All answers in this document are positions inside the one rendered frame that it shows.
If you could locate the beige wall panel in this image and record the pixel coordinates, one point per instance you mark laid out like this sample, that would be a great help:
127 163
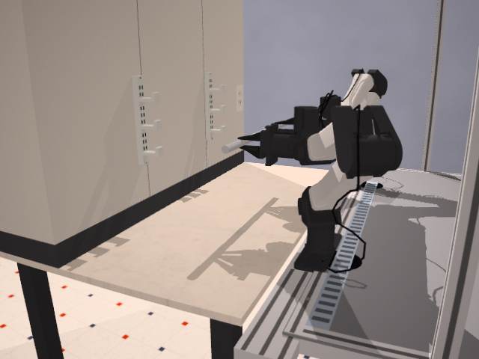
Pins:
69 173

